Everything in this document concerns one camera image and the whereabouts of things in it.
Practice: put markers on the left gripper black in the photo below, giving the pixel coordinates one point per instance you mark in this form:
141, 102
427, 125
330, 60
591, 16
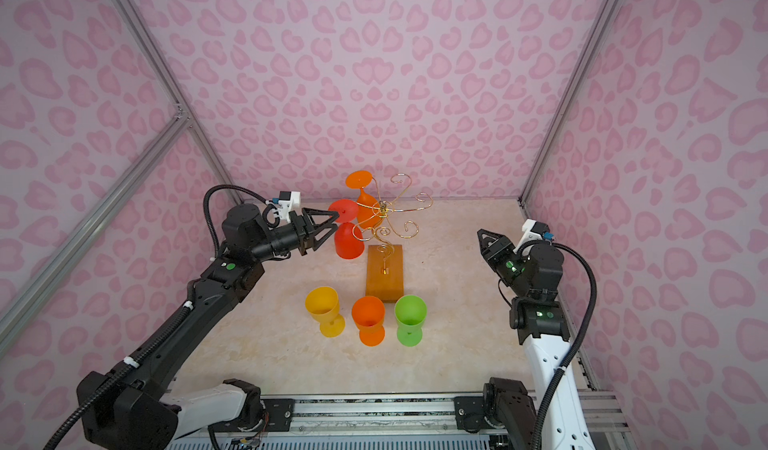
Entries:
302, 228

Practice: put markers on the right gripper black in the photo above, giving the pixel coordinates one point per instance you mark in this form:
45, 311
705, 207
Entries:
498, 251

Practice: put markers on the red wine glass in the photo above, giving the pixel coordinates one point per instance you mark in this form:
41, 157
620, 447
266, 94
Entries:
348, 238

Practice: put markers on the orange wine glass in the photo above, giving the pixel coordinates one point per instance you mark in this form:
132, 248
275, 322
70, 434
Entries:
368, 215
368, 314

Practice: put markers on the yellow wine glass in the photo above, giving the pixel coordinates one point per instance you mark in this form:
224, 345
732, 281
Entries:
323, 305

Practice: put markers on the green wine glass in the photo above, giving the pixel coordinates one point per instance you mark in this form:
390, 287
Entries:
410, 312

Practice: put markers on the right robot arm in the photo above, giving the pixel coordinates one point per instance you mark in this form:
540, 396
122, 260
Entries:
552, 416

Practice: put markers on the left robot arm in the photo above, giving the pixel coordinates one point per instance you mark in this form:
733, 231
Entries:
122, 409

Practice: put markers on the wooden rack base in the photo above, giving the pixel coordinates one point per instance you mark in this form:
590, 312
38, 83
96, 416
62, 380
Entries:
385, 273

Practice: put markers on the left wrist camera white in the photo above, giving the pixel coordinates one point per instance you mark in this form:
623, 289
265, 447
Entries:
284, 204

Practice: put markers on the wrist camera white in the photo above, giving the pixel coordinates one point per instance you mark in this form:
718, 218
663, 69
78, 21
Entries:
533, 230
284, 204

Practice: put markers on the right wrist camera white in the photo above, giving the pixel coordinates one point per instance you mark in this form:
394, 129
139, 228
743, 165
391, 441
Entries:
533, 230

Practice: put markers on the gold wire glass rack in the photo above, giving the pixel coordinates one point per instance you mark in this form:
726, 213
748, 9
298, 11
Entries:
390, 207

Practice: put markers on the aluminium frame left post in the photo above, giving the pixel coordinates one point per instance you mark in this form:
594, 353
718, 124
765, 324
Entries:
148, 45

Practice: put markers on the aluminium frame post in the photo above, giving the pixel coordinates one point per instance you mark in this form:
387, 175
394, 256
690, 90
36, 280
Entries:
605, 17
148, 45

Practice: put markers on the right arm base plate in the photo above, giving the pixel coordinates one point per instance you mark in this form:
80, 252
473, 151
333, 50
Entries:
473, 414

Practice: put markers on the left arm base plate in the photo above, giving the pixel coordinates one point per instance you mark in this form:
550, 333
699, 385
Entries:
268, 415

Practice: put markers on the aluminium mounting rail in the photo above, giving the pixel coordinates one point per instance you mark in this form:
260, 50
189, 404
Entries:
360, 421

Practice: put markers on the aluminium frame right post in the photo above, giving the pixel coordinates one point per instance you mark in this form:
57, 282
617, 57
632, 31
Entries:
605, 17

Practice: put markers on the aluminium frame diagonal strut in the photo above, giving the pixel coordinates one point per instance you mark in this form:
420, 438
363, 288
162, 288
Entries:
38, 290

